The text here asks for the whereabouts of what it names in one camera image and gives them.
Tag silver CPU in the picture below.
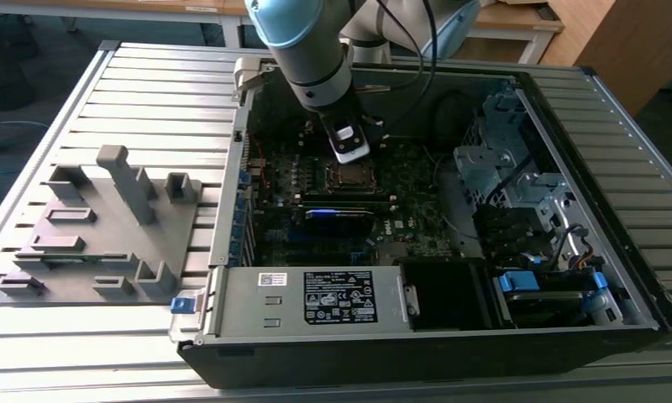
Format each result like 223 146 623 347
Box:
339 164 371 186

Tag CPU socket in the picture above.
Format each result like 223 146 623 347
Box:
321 161 385 194

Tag RAM slot white clips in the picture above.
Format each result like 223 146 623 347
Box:
295 193 399 201

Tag RAM slot black clips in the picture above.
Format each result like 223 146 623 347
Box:
300 198 395 205

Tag silver metal drive cage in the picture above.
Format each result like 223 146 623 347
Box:
452 79 584 253

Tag green motherboard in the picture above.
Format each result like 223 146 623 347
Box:
245 133 465 268

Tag black graphics card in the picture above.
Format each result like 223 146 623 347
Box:
304 207 376 253

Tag dark chipset heatsink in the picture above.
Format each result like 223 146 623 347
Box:
377 241 411 264

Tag black plastic disk bay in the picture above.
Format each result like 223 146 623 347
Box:
472 205 556 270

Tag hard disk in blue carrier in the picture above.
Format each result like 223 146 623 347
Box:
495 270 623 329

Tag silver power supply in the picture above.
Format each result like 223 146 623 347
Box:
199 264 421 337

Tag wooden cabinet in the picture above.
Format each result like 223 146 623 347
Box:
540 0 672 117

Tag grey parts rack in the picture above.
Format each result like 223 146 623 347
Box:
0 144 207 304

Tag black PC case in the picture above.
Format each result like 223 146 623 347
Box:
167 56 672 390

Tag green RAM stick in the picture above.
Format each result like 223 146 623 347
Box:
38 254 105 268

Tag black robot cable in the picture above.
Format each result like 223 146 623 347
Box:
368 0 444 92

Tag grey case handle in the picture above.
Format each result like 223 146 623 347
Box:
232 56 276 102

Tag wooden desk white frame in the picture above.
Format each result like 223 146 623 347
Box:
223 0 566 64
0 0 228 47

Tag coloured wire bundle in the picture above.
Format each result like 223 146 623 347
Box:
571 245 606 272

